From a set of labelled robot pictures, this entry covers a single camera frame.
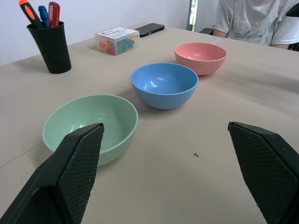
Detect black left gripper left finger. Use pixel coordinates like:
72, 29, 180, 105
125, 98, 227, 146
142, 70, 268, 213
0, 122, 105, 224

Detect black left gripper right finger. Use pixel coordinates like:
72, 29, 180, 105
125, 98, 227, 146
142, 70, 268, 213
228, 121, 299, 224

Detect green bowl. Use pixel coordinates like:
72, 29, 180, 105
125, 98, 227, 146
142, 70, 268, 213
42, 94, 139, 167

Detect red bowl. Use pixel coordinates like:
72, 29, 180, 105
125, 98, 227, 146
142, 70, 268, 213
174, 42, 227, 76

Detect black pen cup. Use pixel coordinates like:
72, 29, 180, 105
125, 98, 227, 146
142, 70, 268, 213
26, 21, 72, 74

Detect blue bowl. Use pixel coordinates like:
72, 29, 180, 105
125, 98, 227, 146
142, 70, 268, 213
130, 62, 199, 110

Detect person in grey t-shirt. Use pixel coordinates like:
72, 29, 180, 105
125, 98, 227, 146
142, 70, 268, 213
211, 0, 299, 50

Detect clear box of coloured pieces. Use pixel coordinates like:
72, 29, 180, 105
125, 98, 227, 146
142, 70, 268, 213
94, 26, 140, 56

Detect black right robot gripper tip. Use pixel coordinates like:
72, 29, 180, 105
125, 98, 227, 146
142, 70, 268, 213
285, 2, 299, 17

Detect blue marker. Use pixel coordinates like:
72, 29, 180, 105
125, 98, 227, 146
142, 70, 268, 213
38, 5, 49, 29

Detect red marker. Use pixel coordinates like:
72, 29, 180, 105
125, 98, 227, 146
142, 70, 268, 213
48, 1, 61, 28

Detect orange and black marker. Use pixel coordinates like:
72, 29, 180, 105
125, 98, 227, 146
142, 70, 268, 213
18, 0, 44, 29

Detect black smartphone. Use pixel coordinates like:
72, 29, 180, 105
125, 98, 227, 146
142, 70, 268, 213
134, 22, 165, 38

